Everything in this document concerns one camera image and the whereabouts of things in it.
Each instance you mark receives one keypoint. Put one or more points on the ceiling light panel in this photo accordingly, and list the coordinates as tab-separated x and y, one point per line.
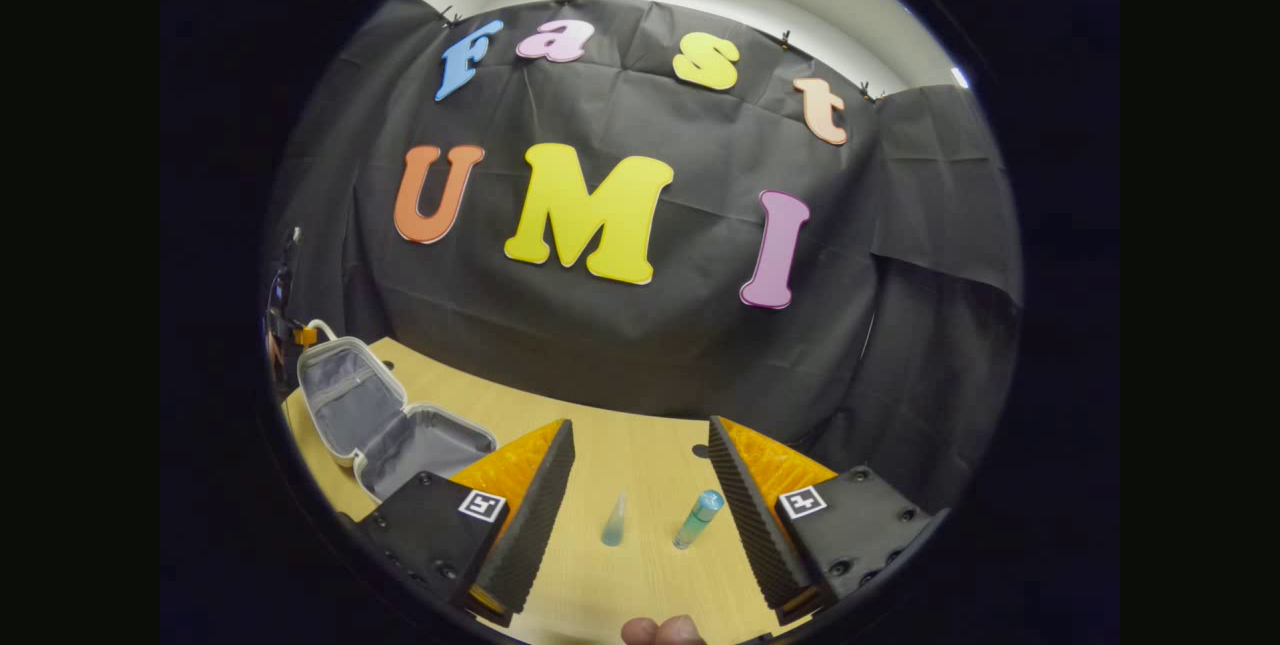
958	77

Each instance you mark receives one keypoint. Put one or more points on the white suitcase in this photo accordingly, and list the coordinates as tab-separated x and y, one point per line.
350	395

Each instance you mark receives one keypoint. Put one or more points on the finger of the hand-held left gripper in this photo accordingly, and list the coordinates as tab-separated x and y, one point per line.
305	336

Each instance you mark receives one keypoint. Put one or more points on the blue-capped skin care bottle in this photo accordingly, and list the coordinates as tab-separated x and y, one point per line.
697	521

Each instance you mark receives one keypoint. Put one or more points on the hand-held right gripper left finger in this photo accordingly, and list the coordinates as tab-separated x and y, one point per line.
530	525

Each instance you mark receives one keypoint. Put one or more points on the black backdrop cloth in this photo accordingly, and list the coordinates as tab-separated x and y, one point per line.
680	345

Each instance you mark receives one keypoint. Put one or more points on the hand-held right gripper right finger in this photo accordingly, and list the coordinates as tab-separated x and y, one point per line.
755	525

